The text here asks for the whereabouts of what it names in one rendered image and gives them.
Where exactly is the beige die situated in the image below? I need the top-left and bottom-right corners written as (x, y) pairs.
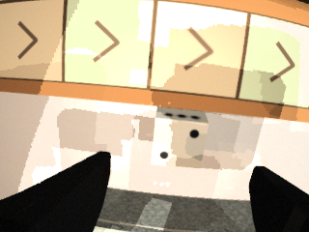
top-left (152, 106), bottom-right (209, 169)

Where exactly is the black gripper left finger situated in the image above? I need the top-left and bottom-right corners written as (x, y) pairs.
top-left (0, 151), bottom-right (112, 232)

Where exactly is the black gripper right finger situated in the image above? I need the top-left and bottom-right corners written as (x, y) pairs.
top-left (248, 165), bottom-right (309, 232)

